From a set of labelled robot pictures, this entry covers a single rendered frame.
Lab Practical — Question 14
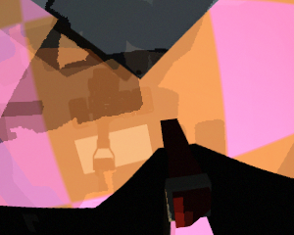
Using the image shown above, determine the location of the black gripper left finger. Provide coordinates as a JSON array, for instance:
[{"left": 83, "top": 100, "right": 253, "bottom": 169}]
[{"left": 0, "top": 148, "right": 171, "bottom": 235}]

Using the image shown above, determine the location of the grey square panel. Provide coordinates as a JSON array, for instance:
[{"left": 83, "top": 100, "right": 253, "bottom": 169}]
[{"left": 32, "top": 0, "right": 219, "bottom": 78}]

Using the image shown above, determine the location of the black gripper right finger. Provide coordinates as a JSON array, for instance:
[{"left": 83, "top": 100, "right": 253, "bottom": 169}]
[{"left": 189, "top": 144, "right": 294, "bottom": 235}]

